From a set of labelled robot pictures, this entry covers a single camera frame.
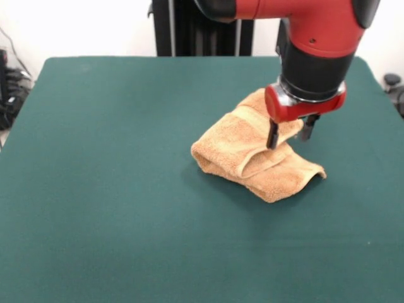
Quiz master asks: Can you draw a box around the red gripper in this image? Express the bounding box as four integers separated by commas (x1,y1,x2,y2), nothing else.
264,82,347,150

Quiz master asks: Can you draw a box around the dark pedestal leg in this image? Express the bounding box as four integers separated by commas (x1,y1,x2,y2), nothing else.
383,73,404,119
0,49,34,131

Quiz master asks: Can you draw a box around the dark green table cloth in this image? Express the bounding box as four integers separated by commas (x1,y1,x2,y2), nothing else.
0,56,404,303

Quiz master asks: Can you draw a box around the tan terry towel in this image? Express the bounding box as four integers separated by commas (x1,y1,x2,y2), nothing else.
191,87,328,204

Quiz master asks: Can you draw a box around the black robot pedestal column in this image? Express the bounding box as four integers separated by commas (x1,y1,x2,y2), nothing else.
148,0,255,57

